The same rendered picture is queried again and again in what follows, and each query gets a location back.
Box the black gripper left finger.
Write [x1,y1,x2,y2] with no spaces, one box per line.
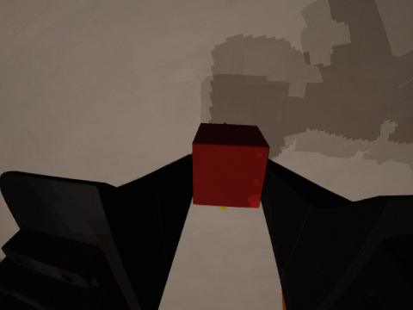
[0,154,193,310]

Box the red cube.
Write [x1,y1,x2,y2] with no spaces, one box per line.
[193,123,269,209]

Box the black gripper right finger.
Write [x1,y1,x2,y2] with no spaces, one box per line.
[261,159,413,310]

